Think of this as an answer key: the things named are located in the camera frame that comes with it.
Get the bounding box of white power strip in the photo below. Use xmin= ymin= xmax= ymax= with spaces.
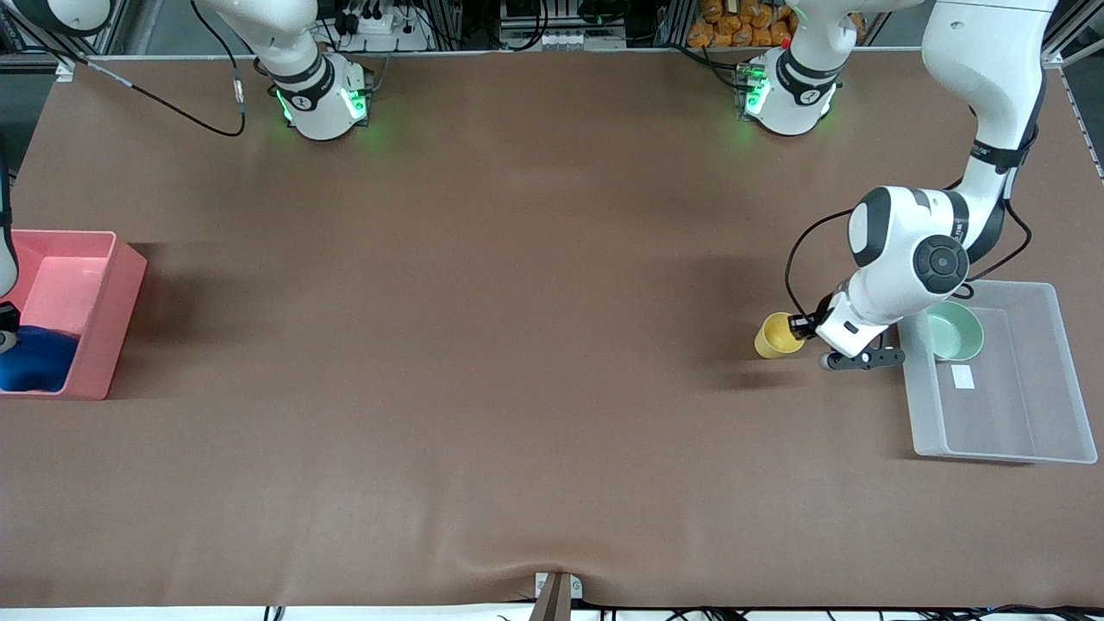
xmin=332 ymin=0 xmax=432 ymax=53

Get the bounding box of brown table cover mat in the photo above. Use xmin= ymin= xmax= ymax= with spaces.
xmin=0 ymin=47 xmax=1104 ymax=609

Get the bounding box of blue cloth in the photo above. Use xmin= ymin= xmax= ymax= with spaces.
xmin=0 ymin=324 xmax=80 ymax=393

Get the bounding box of pink plastic bin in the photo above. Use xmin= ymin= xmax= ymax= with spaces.
xmin=0 ymin=229 xmax=148 ymax=401

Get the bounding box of orange packed snack bag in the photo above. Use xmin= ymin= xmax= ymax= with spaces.
xmin=687 ymin=0 xmax=799 ymax=48

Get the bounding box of clear plastic bin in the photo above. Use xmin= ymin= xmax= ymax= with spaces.
xmin=894 ymin=276 xmax=1099 ymax=466

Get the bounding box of grey control box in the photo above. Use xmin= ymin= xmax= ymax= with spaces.
xmin=499 ymin=0 xmax=630 ymax=51

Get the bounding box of light green bowl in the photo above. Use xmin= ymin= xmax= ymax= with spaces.
xmin=925 ymin=300 xmax=985 ymax=362

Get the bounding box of yellow cup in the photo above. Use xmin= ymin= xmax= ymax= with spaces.
xmin=754 ymin=312 xmax=807 ymax=360

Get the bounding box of aluminium frame post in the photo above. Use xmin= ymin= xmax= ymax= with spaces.
xmin=1045 ymin=0 xmax=1104 ymax=68
xmin=0 ymin=17 xmax=130 ymax=70

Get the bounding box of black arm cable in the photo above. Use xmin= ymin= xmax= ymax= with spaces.
xmin=34 ymin=0 xmax=248 ymax=139
xmin=785 ymin=177 xmax=1033 ymax=324

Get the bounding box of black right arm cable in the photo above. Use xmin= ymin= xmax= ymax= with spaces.
xmin=34 ymin=0 xmax=248 ymax=139

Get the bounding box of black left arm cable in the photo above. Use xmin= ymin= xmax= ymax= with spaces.
xmin=785 ymin=177 xmax=1033 ymax=324

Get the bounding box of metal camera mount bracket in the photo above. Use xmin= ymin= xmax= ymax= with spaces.
xmin=528 ymin=571 xmax=584 ymax=621

